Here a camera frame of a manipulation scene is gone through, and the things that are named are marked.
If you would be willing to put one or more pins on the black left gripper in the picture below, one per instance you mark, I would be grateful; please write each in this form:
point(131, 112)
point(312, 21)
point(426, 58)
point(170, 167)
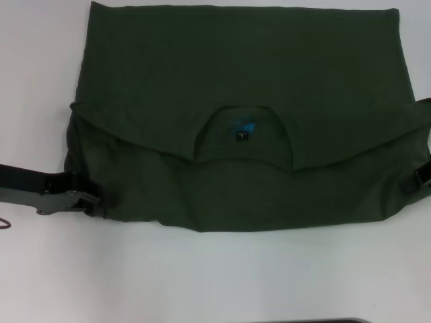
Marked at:
point(30, 191)

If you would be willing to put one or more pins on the dark green printed t-shirt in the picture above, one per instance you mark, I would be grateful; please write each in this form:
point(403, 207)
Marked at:
point(235, 67)

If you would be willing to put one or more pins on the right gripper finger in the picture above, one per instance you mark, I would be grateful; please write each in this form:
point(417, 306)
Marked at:
point(419, 180)

